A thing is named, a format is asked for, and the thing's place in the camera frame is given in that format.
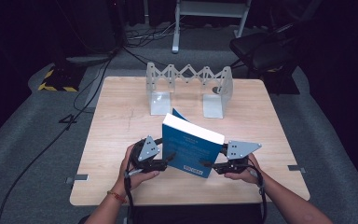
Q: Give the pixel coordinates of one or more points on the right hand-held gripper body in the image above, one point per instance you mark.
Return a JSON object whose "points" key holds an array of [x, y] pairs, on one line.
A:
{"points": [[239, 154]]}

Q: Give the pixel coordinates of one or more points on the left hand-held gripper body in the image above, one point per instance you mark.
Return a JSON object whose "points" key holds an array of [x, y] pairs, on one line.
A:
{"points": [[147, 152]]}

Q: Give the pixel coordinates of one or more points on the blue book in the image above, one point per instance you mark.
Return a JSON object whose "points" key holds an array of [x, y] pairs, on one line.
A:
{"points": [[190, 149]]}

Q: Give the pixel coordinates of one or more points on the person's right hand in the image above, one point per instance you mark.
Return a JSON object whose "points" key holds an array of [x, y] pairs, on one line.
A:
{"points": [[245, 175]]}

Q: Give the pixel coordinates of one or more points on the person's left hand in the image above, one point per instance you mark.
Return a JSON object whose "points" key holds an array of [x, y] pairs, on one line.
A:
{"points": [[130, 177]]}

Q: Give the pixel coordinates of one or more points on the grey expandable metal book rack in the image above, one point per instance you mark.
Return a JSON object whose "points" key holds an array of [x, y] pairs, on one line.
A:
{"points": [[160, 102]]}

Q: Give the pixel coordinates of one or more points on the person's dark clothing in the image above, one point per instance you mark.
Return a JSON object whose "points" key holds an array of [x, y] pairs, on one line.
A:
{"points": [[195, 214]]}

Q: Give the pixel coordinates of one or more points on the round grey table grommet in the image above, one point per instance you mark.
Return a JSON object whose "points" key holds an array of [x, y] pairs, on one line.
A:
{"points": [[216, 90]]}

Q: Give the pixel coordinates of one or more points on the black chair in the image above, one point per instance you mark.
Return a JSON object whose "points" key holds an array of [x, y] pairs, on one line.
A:
{"points": [[258, 46]]}

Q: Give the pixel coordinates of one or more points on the yellow and black striped base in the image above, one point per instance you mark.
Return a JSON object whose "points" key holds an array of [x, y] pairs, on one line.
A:
{"points": [[60, 79]]}

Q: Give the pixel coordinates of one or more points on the grey table bracket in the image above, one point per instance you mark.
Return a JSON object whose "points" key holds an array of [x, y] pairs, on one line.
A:
{"points": [[296, 169], [78, 178]]}

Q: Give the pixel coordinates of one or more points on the white metal stand frame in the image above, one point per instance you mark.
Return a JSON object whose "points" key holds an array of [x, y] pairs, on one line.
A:
{"points": [[209, 9]]}

